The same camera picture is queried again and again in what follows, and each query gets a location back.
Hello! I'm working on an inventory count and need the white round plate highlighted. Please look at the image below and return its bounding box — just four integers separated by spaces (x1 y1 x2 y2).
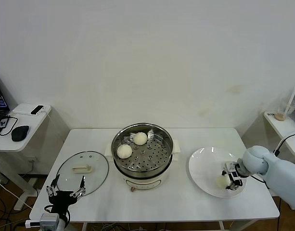
188 146 248 199

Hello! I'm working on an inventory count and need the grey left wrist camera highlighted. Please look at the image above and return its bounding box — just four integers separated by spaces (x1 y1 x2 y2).
25 213 60 230

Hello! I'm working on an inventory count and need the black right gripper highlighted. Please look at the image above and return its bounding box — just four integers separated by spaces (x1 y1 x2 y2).
221 162 245 191

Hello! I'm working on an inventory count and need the white side table with cup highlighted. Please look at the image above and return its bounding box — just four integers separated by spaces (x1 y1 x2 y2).
262 111 295 210

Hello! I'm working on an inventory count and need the perforated steel steamer basket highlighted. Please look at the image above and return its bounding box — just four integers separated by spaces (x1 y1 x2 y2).
104 123 181 178

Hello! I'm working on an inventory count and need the cream electric cooker pot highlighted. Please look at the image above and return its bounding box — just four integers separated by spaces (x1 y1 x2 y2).
106 154 180 193

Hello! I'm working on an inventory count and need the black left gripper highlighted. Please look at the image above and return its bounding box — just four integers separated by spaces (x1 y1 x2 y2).
46 174 87 210

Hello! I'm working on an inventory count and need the grey cable bundle under table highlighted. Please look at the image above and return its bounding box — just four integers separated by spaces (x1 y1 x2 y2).
99 222 131 231

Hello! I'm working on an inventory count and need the black computer mouse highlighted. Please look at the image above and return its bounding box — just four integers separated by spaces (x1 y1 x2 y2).
11 125 30 142

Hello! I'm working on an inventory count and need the white side table with laptop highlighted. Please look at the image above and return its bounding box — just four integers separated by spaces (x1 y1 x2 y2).
0 103 52 211

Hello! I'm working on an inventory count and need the black and white cable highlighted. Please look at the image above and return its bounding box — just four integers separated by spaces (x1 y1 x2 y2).
272 129 295 231

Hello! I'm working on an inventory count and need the glass lid with cream handle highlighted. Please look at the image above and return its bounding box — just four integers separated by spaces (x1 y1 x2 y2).
55 151 109 198

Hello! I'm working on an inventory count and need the white rectangular table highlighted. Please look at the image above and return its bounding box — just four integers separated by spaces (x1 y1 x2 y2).
29 128 280 231

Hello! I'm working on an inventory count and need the black and white handheld device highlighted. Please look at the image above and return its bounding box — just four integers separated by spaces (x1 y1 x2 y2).
30 104 46 116

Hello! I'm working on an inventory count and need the white steamed baozi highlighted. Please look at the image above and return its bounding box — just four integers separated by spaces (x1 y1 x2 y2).
133 131 148 146
116 144 133 159
215 176 229 190

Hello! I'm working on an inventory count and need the clear plastic drink cup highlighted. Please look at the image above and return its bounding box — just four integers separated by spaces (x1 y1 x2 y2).
275 100 295 122

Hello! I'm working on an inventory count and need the flat white box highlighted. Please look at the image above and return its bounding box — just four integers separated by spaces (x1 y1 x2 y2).
12 103 51 116

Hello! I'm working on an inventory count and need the black adapter with cable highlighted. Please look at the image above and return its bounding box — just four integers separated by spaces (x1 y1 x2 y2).
0 115 19 137

